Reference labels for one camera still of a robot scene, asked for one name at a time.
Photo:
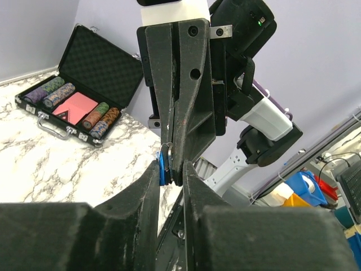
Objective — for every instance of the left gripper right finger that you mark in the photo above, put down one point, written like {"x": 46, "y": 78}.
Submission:
{"x": 222, "y": 237}

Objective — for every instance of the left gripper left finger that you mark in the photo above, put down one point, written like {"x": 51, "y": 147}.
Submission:
{"x": 119, "y": 234}

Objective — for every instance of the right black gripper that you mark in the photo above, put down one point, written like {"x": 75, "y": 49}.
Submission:
{"x": 185, "y": 86}

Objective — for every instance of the silver keyring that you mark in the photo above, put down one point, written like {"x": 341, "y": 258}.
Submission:
{"x": 166, "y": 156}

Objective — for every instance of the blue key tag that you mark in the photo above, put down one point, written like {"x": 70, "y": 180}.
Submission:
{"x": 164, "y": 176}

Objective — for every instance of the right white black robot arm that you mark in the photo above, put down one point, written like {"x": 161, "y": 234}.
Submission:
{"x": 270, "y": 130}

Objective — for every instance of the black poker chip case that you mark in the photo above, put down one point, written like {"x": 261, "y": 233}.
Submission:
{"x": 98, "y": 69}

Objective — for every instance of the orange brown chip stack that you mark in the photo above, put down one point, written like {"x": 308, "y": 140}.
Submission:
{"x": 96, "y": 114}

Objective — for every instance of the yellow plastic bin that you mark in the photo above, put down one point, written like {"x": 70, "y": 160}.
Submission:
{"x": 295, "y": 201}

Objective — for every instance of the blue white chip stack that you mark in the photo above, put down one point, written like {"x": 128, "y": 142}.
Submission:
{"x": 99, "y": 129}

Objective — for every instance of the blue plastic bin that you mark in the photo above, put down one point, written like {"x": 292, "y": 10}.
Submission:
{"x": 304, "y": 185}

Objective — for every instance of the red playing card deck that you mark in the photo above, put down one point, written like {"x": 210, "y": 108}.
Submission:
{"x": 75, "y": 108}

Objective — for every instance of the red plastic bin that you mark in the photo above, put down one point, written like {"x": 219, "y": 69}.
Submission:
{"x": 326, "y": 188}

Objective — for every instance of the green poker chip stack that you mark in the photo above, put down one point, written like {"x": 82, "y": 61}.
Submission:
{"x": 53, "y": 85}

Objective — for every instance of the grey purple chip stack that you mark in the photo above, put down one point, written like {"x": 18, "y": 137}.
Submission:
{"x": 59, "y": 95}

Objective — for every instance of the purple poker chip stack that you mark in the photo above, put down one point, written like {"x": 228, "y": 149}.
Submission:
{"x": 36, "y": 95}

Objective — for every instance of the black computer keyboard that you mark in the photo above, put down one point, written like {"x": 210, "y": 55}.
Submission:
{"x": 350, "y": 183}

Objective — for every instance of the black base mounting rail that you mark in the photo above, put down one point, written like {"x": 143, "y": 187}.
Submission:
{"x": 171, "y": 252}

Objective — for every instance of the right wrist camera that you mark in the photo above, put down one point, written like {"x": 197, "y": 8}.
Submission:
{"x": 173, "y": 11}

